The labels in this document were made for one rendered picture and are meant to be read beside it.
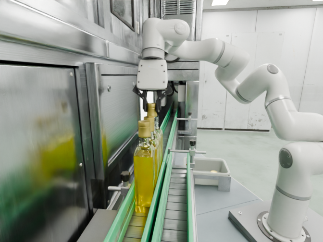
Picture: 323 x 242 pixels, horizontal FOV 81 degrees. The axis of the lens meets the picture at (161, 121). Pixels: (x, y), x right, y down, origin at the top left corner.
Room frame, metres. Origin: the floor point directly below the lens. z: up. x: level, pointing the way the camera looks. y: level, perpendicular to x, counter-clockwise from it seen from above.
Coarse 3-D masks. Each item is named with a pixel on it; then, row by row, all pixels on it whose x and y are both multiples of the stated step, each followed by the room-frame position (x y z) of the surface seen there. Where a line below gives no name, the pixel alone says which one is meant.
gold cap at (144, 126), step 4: (144, 120) 0.52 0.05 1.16; (148, 120) 0.52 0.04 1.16; (140, 124) 0.50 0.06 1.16; (144, 124) 0.49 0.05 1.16; (148, 124) 0.50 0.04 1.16; (140, 128) 0.50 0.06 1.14; (144, 128) 0.49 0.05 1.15; (148, 128) 0.50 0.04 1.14; (140, 132) 0.50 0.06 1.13; (144, 132) 0.49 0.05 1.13; (148, 132) 0.50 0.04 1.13; (140, 136) 0.50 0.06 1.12; (144, 136) 0.49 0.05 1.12; (148, 136) 0.50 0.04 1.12
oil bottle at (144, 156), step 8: (136, 152) 0.49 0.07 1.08; (144, 152) 0.49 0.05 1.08; (152, 152) 0.49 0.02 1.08; (136, 160) 0.49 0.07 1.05; (144, 160) 0.48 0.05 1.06; (152, 160) 0.48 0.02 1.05; (136, 168) 0.49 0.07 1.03; (144, 168) 0.48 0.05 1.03; (152, 168) 0.48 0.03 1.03; (136, 176) 0.49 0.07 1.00; (144, 176) 0.48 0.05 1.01; (152, 176) 0.48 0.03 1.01; (136, 184) 0.49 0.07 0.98; (144, 184) 0.48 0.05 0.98; (152, 184) 0.48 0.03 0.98; (136, 192) 0.49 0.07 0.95; (144, 192) 0.48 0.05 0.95; (152, 192) 0.48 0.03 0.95; (136, 200) 0.49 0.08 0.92; (144, 200) 0.48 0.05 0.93; (136, 208) 0.49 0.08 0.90; (144, 208) 0.48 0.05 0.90
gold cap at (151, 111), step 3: (147, 105) 0.62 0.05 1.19; (150, 105) 0.61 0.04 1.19; (153, 105) 0.61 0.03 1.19; (147, 108) 0.62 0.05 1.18; (150, 108) 0.61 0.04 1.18; (153, 108) 0.61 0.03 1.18; (147, 111) 0.62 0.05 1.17; (150, 111) 0.61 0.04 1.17; (153, 111) 0.61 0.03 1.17; (147, 114) 0.62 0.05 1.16; (150, 114) 0.61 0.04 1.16; (153, 114) 0.61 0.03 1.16; (156, 114) 0.62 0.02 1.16
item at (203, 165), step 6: (186, 162) 0.96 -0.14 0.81; (198, 162) 0.96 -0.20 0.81; (204, 162) 0.96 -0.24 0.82; (210, 162) 0.95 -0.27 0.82; (216, 162) 0.95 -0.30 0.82; (222, 162) 0.93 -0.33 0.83; (198, 168) 0.96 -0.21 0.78; (204, 168) 0.95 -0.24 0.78; (210, 168) 0.95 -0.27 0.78; (216, 168) 0.95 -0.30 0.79; (222, 168) 0.92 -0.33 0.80; (228, 168) 0.84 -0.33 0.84; (204, 174) 0.81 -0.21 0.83; (210, 174) 0.80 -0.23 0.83; (216, 174) 0.79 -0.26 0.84; (222, 174) 0.79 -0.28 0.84; (228, 174) 0.79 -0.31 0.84
